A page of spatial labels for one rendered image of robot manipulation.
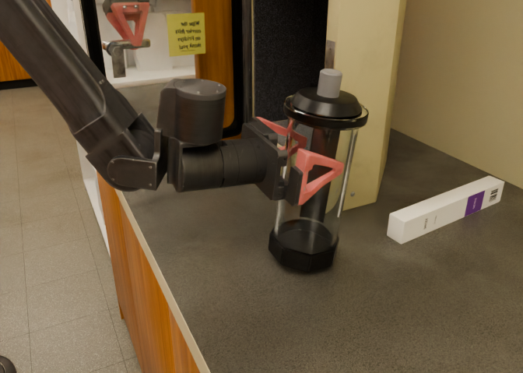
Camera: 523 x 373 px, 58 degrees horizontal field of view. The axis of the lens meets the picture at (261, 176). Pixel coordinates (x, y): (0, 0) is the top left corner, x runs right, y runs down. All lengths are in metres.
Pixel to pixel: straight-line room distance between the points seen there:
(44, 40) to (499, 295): 0.64
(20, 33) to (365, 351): 0.51
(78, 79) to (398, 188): 0.63
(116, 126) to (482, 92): 0.80
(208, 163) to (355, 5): 0.34
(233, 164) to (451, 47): 0.72
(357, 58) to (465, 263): 0.35
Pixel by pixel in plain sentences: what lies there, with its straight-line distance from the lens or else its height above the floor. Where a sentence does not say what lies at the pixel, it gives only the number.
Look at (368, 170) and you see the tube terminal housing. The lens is 0.85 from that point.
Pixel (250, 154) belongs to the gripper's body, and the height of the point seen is 1.14.
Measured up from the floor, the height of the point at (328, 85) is 1.21.
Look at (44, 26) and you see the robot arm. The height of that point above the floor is 1.29.
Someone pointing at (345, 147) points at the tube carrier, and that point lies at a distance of 0.60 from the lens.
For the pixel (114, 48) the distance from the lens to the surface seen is 0.87.
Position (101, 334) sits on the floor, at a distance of 2.05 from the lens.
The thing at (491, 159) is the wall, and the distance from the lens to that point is 1.12.
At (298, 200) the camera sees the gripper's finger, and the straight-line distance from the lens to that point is 0.57.
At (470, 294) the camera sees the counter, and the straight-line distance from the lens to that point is 0.72.
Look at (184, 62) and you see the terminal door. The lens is 0.95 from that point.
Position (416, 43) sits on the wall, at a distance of 1.24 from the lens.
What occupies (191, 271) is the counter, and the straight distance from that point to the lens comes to 0.71.
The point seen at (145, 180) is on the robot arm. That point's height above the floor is 1.13.
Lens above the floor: 1.36
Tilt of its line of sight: 26 degrees down
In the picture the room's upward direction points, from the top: straight up
